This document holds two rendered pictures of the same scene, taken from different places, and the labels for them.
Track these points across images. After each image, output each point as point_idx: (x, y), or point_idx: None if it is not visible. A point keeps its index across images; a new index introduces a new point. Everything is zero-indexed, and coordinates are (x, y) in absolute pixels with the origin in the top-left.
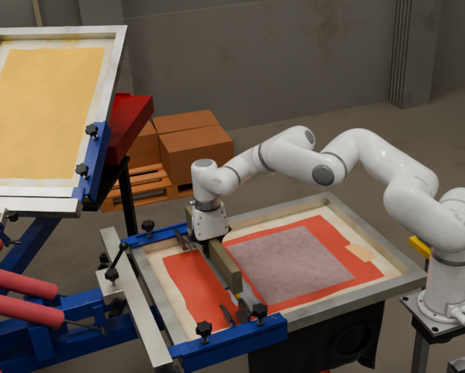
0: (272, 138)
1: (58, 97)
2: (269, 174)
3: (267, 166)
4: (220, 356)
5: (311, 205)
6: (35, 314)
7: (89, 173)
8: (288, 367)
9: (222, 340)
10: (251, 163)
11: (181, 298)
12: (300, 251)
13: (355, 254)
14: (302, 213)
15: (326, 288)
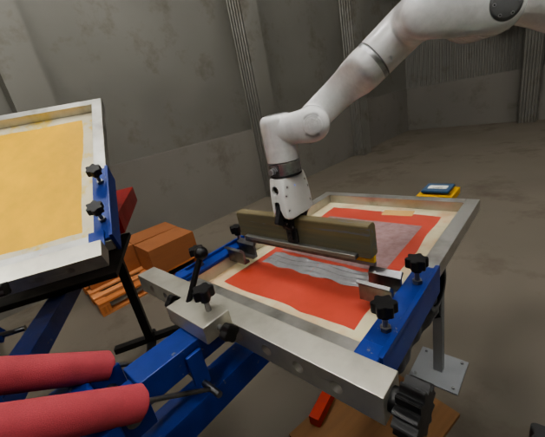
0: (378, 26)
1: (38, 166)
2: (380, 80)
3: (383, 62)
4: (407, 341)
5: (322, 203)
6: (91, 411)
7: (105, 215)
8: None
9: (405, 315)
10: (327, 104)
11: (284, 305)
12: None
13: (397, 214)
14: (319, 211)
15: (410, 240)
